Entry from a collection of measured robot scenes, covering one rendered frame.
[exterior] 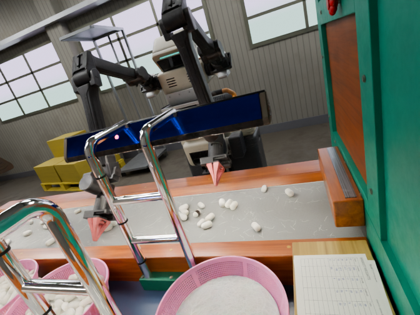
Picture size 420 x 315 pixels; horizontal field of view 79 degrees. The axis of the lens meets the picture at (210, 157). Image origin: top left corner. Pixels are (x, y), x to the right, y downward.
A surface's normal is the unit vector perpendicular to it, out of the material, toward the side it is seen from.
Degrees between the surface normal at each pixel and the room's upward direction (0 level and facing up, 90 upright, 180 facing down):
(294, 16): 90
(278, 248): 0
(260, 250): 0
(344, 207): 90
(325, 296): 0
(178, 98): 90
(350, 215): 90
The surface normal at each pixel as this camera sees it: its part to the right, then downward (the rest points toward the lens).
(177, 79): -0.22, 0.53
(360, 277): -0.27, -0.90
